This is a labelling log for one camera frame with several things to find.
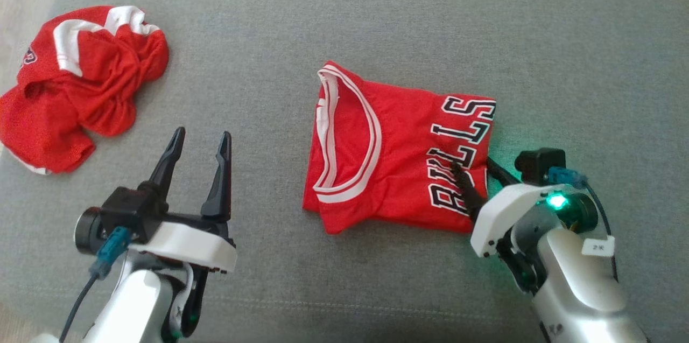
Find grey sofa seat cushion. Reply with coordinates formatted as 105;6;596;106
0;0;689;343

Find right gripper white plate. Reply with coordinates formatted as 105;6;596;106
451;158;571;257

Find red white basketball shorts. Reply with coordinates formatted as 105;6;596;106
0;5;170;176

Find red Bulls jersey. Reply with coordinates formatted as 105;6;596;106
303;60;497;236

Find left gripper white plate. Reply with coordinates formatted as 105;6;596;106
129;128;237;272

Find black cable with teal connector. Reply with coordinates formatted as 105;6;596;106
548;167;620;282
58;226;133;343

